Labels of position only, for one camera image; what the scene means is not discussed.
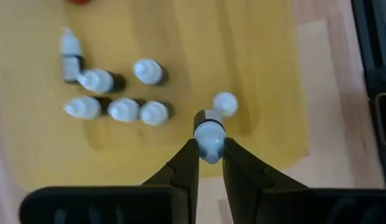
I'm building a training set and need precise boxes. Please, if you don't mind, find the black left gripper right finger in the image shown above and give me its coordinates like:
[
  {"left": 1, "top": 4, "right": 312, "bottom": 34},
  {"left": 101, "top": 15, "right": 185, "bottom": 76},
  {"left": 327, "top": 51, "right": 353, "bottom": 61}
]
[{"left": 222, "top": 137, "right": 386, "bottom": 224}]

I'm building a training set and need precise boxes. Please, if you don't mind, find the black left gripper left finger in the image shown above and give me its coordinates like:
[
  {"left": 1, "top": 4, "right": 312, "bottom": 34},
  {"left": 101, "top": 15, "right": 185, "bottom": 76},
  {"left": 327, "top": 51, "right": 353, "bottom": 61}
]
[{"left": 19, "top": 138, "right": 200, "bottom": 224}]

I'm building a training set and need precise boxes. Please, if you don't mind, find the small white-capped dropper bottle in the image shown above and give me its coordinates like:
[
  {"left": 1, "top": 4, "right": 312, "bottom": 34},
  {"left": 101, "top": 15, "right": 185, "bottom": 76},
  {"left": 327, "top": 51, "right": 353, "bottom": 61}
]
[
  {"left": 192, "top": 108, "right": 227, "bottom": 165},
  {"left": 76, "top": 68, "right": 127, "bottom": 95},
  {"left": 59, "top": 27, "right": 85, "bottom": 84},
  {"left": 106, "top": 97, "right": 147, "bottom": 123},
  {"left": 132, "top": 58, "right": 169, "bottom": 86},
  {"left": 212, "top": 91, "right": 239, "bottom": 118}
]

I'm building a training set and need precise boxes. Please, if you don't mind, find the small dropper bottle red label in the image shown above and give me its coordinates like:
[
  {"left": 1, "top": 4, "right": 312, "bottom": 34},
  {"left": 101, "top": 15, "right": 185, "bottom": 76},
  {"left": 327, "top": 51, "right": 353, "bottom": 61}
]
[{"left": 139, "top": 100, "right": 175, "bottom": 127}]

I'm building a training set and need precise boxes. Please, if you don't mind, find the small dropper bottle brown label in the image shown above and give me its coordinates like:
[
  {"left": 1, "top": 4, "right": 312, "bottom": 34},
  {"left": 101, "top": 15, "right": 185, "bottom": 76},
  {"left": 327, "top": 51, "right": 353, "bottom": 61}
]
[{"left": 62, "top": 95, "right": 113, "bottom": 121}]

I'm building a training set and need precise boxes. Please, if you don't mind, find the yellow translucent plastic bin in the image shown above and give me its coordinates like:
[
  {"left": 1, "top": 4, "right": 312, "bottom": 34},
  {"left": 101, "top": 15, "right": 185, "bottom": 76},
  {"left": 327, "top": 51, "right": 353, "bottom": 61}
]
[{"left": 0, "top": 0, "right": 308, "bottom": 191}]

